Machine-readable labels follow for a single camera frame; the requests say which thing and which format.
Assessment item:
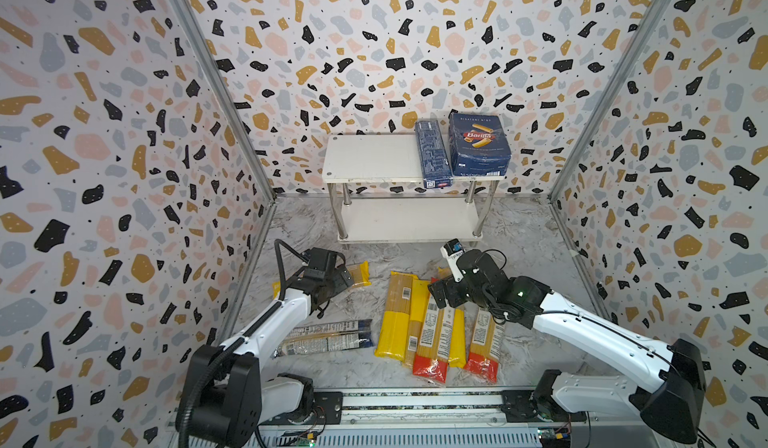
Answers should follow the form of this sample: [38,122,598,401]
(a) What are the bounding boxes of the red-end spaghetti bag right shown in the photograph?
[464,308,504,384]

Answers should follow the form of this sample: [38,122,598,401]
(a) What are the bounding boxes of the red-end spaghetti bag centre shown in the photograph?
[412,295,455,384]

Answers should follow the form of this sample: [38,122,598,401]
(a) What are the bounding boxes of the white two-tier shelf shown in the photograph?
[322,134,503,244]

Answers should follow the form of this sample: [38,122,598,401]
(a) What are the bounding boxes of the yellow spaghetti bag left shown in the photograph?
[272,260,372,299]

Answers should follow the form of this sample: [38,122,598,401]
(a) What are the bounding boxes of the red-end spaghetti bag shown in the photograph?
[412,295,455,384]
[464,308,504,384]

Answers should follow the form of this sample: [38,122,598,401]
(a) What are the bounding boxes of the blue Barilla penne box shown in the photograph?
[448,112,511,177]

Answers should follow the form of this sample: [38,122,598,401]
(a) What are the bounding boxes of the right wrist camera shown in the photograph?
[440,239,465,282]

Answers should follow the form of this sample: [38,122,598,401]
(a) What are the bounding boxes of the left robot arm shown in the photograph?
[175,240,353,447]

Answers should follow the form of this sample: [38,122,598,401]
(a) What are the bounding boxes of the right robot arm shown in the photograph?
[429,240,706,445]

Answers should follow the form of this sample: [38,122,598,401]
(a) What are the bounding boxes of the yellow spaghetti bag behind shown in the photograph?
[403,278,467,370]

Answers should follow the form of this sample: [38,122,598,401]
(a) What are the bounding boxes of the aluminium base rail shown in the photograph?
[247,387,672,447]

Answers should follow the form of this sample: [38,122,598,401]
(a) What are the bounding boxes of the black corrugated cable left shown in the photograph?
[176,237,313,448]

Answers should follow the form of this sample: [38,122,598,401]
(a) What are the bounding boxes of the yellow spaghetti bag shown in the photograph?
[272,260,372,299]
[375,271,417,362]
[403,278,467,370]

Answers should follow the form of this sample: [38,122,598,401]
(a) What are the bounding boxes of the clear blue-end spaghetti bag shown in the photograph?
[272,319,374,358]

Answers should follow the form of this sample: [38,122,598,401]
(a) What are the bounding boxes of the blue Barilla spaghetti box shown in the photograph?
[414,119,453,189]

